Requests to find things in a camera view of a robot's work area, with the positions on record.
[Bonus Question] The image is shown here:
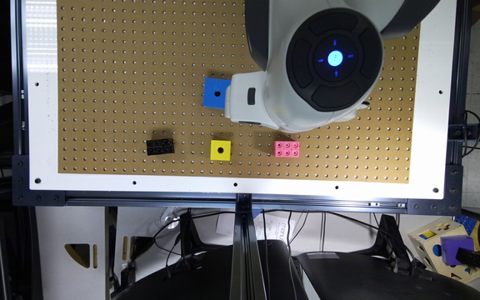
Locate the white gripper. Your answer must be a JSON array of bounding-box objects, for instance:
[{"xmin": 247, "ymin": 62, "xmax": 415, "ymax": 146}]
[{"xmin": 225, "ymin": 71, "xmax": 290, "ymax": 130}]

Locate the pink studded block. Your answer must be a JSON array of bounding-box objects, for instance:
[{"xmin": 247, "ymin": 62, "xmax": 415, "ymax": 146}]
[{"xmin": 273, "ymin": 141, "xmax": 300, "ymax": 158}]

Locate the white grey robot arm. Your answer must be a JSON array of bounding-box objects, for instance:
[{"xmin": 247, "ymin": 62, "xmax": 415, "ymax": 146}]
[{"xmin": 225, "ymin": 0, "xmax": 438, "ymax": 133}]

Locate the black studded block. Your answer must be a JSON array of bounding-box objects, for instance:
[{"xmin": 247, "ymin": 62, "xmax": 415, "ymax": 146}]
[{"xmin": 146, "ymin": 138, "xmax": 175, "ymax": 156}]

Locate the purple block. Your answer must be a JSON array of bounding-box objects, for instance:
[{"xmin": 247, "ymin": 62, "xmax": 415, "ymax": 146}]
[{"xmin": 441, "ymin": 235, "xmax": 474, "ymax": 266}]

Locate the small black block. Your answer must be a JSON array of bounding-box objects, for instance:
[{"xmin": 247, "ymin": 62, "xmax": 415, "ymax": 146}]
[{"xmin": 456, "ymin": 247, "xmax": 480, "ymax": 268}]

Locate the blue cube with hole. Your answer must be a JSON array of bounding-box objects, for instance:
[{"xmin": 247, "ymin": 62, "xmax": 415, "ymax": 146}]
[{"xmin": 202, "ymin": 77, "xmax": 231, "ymax": 109}]

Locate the yellow cube with hole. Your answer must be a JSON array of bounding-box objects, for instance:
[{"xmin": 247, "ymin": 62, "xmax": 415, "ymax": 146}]
[{"xmin": 210, "ymin": 140, "xmax": 232, "ymax": 161}]

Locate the brown pegboard panel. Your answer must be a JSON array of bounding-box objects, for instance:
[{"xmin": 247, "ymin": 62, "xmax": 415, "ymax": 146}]
[{"xmin": 57, "ymin": 0, "xmax": 420, "ymax": 183}]

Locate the white paper manual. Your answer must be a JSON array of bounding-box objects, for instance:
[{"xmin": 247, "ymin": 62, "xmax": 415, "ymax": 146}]
[{"xmin": 253, "ymin": 214, "xmax": 295, "ymax": 242}]

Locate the black office chair left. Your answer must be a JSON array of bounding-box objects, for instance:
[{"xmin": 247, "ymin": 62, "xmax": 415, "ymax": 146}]
[{"xmin": 116, "ymin": 240, "xmax": 308, "ymax": 300}]

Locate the black office chair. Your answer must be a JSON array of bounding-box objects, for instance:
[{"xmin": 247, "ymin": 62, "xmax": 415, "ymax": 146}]
[
  {"xmin": 297, "ymin": 252, "xmax": 480, "ymax": 300},
  {"xmin": 116, "ymin": 240, "xmax": 308, "ymax": 300}
]

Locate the black office chair right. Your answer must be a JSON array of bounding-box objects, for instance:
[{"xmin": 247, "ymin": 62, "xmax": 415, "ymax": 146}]
[{"xmin": 297, "ymin": 252, "xmax": 480, "ymax": 300}]

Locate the white table board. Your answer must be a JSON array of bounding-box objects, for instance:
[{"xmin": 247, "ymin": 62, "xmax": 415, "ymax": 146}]
[{"xmin": 16, "ymin": 1, "xmax": 463, "ymax": 206}]

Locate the wooden shape sorter box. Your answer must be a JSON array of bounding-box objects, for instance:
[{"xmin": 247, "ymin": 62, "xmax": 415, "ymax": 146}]
[{"xmin": 408, "ymin": 217, "xmax": 480, "ymax": 283}]

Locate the dark aluminium table frame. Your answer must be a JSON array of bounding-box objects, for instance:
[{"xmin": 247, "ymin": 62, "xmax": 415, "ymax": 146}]
[{"xmin": 9, "ymin": 0, "xmax": 480, "ymax": 300}]

